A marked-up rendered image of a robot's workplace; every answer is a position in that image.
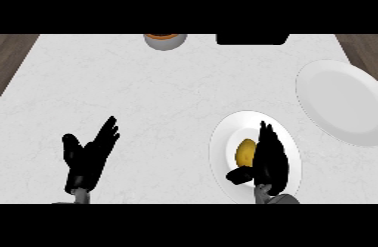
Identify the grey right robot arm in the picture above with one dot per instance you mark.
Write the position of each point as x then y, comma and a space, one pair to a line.
273, 197

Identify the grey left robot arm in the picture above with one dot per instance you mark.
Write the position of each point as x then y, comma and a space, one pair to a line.
80, 197

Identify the small white plate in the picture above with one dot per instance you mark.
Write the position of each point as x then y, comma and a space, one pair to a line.
230, 177

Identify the black appliance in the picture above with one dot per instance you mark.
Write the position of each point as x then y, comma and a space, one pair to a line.
251, 39

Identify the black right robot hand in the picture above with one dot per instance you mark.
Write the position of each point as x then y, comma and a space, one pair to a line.
269, 157

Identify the yellow lemon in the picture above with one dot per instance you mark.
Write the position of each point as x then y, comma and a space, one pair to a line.
245, 153

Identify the grey bowl with orange rim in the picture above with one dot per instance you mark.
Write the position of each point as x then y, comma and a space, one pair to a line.
165, 41

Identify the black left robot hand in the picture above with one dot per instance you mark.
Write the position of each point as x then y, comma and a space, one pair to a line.
89, 157

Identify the large white plate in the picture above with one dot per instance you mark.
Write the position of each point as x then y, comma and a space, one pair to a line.
340, 101

